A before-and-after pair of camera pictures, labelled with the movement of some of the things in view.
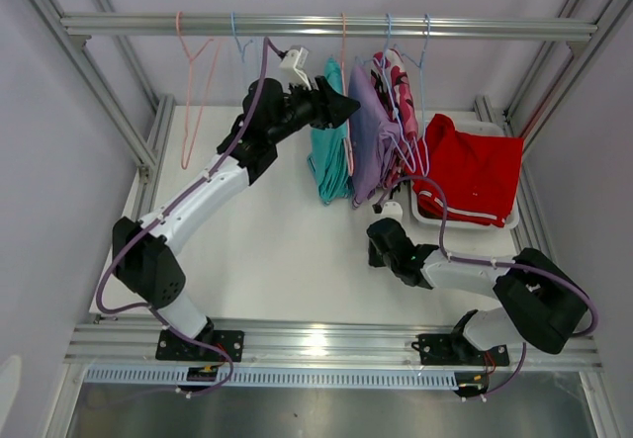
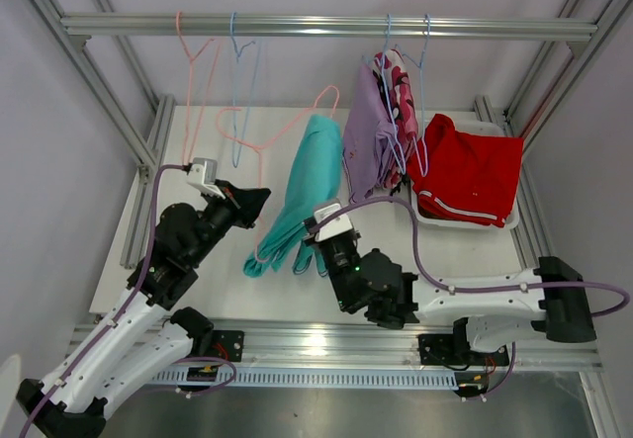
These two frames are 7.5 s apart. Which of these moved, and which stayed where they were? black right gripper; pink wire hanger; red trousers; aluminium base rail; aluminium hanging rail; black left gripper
Moved: black left gripper; black right gripper
Stayed: red trousers; aluminium hanging rail; aluminium base rail; pink wire hanger
